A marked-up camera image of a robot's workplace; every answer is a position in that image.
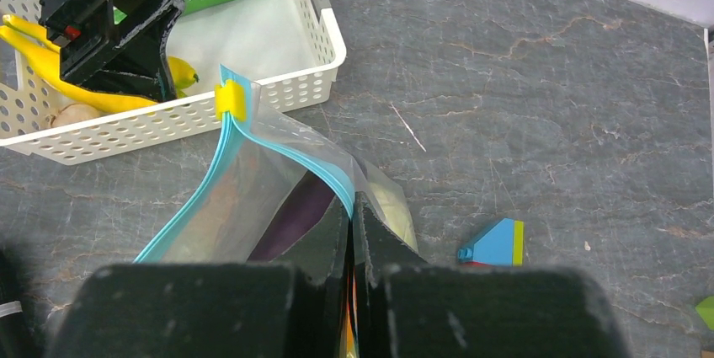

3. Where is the small beige garlic toy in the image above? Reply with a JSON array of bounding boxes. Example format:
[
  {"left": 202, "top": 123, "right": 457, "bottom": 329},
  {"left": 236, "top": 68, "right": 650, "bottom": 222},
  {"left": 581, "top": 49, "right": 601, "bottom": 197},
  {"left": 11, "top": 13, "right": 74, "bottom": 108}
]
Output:
[{"left": 45, "top": 103, "right": 104, "bottom": 129}]

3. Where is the blue yellow toy block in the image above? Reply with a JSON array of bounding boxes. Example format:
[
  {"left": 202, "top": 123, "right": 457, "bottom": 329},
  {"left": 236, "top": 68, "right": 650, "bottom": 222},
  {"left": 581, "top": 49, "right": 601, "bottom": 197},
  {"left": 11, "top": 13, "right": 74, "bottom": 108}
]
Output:
[{"left": 456, "top": 218, "right": 524, "bottom": 266}]

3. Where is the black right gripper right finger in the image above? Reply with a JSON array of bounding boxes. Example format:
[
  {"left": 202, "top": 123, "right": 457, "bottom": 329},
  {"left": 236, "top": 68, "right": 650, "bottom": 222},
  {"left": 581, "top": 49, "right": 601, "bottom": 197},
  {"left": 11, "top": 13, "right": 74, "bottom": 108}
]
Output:
[{"left": 352, "top": 193, "right": 630, "bottom": 357}]

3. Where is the clear zip top bag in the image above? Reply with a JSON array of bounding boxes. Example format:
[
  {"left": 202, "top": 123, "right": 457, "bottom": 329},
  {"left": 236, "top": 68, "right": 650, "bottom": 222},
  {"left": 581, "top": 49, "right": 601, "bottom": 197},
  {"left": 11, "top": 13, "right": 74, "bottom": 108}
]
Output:
[{"left": 132, "top": 64, "right": 419, "bottom": 358}]

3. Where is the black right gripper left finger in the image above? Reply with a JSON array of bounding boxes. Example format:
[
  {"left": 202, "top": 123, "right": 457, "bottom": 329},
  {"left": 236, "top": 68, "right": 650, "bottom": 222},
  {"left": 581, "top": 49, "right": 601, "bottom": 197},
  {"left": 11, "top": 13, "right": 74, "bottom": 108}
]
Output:
[{"left": 47, "top": 201, "right": 349, "bottom": 357}]

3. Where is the purple toy eggplant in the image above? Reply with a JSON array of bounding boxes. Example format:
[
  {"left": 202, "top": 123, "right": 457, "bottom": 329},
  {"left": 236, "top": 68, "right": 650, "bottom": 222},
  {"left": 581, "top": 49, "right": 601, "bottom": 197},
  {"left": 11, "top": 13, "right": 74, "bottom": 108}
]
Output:
[{"left": 248, "top": 171, "right": 335, "bottom": 261}]

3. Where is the white plastic basket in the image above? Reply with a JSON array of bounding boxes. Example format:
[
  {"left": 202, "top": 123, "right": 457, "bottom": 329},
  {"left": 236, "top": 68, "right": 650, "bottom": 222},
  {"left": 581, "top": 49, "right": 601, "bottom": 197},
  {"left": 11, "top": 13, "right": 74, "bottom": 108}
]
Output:
[{"left": 1, "top": 0, "right": 346, "bottom": 165}]

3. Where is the yellow toy banana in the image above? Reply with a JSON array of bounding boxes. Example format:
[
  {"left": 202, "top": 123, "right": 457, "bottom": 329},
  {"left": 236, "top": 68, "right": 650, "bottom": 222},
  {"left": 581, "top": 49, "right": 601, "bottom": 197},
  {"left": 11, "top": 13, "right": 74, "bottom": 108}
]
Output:
[{"left": 0, "top": 13, "right": 200, "bottom": 115}]

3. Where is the lime green cube block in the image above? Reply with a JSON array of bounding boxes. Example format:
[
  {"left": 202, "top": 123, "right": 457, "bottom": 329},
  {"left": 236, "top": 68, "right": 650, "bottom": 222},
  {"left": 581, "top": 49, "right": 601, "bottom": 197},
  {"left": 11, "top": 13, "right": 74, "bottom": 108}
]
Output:
[{"left": 695, "top": 296, "right": 714, "bottom": 330}]

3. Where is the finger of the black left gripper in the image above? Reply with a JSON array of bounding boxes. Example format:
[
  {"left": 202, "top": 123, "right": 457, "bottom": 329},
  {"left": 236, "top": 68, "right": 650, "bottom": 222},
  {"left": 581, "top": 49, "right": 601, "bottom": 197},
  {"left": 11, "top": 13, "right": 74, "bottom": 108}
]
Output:
[{"left": 61, "top": 0, "right": 185, "bottom": 103}]

